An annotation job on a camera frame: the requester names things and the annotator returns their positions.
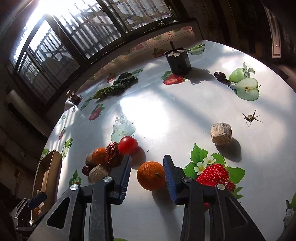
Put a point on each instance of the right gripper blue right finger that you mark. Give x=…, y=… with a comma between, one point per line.
x=176, y=182

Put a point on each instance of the beige cake near strawberry print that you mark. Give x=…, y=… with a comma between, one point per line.
x=221, y=134

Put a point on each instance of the large wrinkled red date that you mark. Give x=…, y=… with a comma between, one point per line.
x=113, y=157

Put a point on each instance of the black cylindrical container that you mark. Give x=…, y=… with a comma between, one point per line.
x=178, y=60

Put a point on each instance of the dark date near apple print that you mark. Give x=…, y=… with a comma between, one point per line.
x=220, y=76

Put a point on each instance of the beige hexagonal cake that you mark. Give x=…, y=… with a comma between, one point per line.
x=88, y=160

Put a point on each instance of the orange tangerine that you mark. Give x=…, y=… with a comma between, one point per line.
x=99, y=156
x=150, y=176

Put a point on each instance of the dried tomato stem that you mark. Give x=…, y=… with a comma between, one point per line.
x=250, y=118

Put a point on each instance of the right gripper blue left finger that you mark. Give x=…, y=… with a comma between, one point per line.
x=120, y=176

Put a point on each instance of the green leafy vegetable bunch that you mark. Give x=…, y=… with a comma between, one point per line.
x=124, y=81

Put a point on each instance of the small dark jar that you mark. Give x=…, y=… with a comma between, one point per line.
x=73, y=97

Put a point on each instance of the dark red date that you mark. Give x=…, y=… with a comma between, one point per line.
x=86, y=170

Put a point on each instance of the red cherry tomato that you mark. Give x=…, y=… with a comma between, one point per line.
x=127, y=145

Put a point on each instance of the beige cake chunk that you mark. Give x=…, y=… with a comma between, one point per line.
x=97, y=173

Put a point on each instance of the fruit print tablecloth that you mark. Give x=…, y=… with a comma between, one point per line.
x=168, y=115

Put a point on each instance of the cardboard tray box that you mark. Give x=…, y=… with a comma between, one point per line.
x=46, y=180

